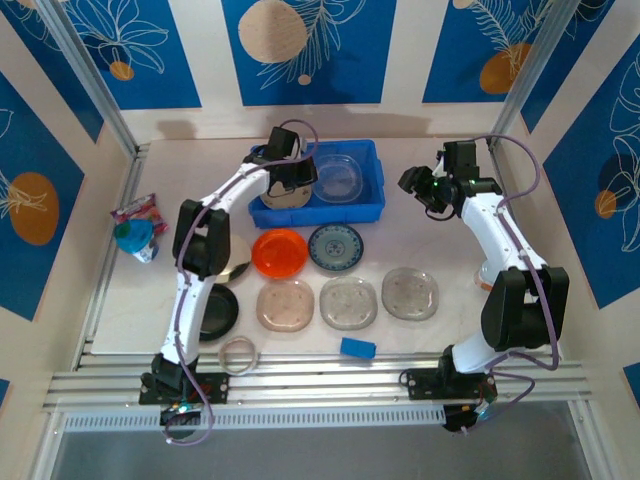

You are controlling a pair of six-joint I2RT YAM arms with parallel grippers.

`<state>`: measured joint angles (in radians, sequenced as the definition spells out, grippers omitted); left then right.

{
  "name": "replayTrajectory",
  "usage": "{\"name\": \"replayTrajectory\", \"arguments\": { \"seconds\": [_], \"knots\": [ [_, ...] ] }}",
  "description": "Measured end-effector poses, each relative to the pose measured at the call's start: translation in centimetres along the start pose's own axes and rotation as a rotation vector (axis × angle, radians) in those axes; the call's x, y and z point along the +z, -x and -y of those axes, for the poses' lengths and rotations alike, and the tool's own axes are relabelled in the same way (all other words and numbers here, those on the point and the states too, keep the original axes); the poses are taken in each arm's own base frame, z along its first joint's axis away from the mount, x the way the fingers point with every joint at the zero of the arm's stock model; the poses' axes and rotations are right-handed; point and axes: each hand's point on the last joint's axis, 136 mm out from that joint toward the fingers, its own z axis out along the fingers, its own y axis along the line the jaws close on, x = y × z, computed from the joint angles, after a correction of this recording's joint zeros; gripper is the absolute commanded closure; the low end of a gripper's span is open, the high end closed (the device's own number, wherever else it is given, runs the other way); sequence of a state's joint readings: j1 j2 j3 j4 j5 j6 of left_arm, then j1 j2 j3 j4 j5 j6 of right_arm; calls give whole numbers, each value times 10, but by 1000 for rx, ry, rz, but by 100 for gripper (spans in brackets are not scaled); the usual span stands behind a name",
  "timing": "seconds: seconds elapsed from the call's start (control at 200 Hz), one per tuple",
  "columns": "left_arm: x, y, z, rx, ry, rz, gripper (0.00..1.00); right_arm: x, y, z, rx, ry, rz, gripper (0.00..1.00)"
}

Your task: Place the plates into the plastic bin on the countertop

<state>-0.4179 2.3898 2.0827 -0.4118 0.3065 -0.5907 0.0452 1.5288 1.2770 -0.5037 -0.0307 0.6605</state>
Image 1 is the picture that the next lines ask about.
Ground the cream floral plate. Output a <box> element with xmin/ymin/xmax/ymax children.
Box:
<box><xmin>262</xmin><ymin>182</ymin><xmax>314</xmax><ymax>211</ymax></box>

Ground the clear round transparent plate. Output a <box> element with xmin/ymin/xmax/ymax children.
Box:
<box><xmin>314</xmin><ymin>153</ymin><xmax>365</xmax><ymax>205</ymax></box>

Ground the pinkish clear square plate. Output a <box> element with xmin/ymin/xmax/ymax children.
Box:
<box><xmin>255</xmin><ymin>278</ymin><xmax>316</xmax><ymax>332</ymax></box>

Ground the black plate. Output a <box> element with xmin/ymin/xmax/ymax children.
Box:
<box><xmin>197</xmin><ymin>284</ymin><xmax>241</xmax><ymax>343</ymax></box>

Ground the blue plastic bin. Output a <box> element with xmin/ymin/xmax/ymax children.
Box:
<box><xmin>248</xmin><ymin>138</ymin><xmax>387</xmax><ymax>230</ymax></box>

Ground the orange plastic plate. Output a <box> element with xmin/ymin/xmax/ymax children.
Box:
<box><xmin>251</xmin><ymin>228</ymin><xmax>309</xmax><ymax>280</ymax></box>

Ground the blue and white porcelain plate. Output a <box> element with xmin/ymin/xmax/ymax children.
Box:
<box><xmin>307</xmin><ymin>222</ymin><xmax>365</xmax><ymax>274</ymax></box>

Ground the white orange-rimmed cup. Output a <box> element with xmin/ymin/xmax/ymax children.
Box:
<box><xmin>472</xmin><ymin>264</ymin><xmax>496</xmax><ymax>292</ymax></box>

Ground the colourful snack bag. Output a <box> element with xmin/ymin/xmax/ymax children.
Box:
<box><xmin>109</xmin><ymin>193</ymin><xmax>170</xmax><ymax>236</ymax></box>

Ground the blue plastic cup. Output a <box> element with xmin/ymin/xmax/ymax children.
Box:
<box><xmin>114</xmin><ymin>221</ymin><xmax>161</xmax><ymax>265</ymax></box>

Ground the small blue block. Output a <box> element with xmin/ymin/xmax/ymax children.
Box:
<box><xmin>339</xmin><ymin>337</ymin><xmax>377</xmax><ymax>360</ymax></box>

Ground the clear tape roll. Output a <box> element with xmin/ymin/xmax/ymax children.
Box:
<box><xmin>218</xmin><ymin>335</ymin><xmax>260</xmax><ymax>376</ymax></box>

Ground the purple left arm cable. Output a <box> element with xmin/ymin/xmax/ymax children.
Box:
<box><xmin>162</xmin><ymin>118</ymin><xmax>321</xmax><ymax>447</ymax></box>

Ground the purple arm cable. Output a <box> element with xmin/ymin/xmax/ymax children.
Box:
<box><xmin>162</xmin><ymin>118</ymin><xmax>321</xmax><ymax>447</ymax></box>
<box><xmin>452</xmin><ymin>133</ymin><xmax>561</xmax><ymax>434</ymax></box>

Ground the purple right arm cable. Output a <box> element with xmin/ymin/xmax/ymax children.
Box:
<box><xmin>452</xmin><ymin>133</ymin><xmax>561</xmax><ymax>434</ymax></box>

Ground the aluminium corner post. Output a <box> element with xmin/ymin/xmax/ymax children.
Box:
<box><xmin>488</xmin><ymin>0</ymin><xmax>584</xmax><ymax>151</ymax></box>
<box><xmin>37</xmin><ymin>0</ymin><xmax>141</xmax><ymax>157</ymax></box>

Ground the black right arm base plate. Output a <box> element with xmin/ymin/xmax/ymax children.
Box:
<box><xmin>404</xmin><ymin>368</ymin><xmax>499</xmax><ymax>401</ymax></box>

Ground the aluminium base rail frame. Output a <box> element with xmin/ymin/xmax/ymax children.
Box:
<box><xmin>42</xmin><ymin>349</ymin><xmax>596</xmax><ymax>412</ymax></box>

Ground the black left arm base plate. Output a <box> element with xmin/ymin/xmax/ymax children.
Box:
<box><xmin>138</xmin><ymin>372</ymin><xmax>230</xmax><ymax>406</ymax></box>

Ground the white slotted cable duct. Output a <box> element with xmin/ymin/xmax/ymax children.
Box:
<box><xmin>62</xmin><ymin>405</ymin><xmax>447</xmax><ymax>432</ymax></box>

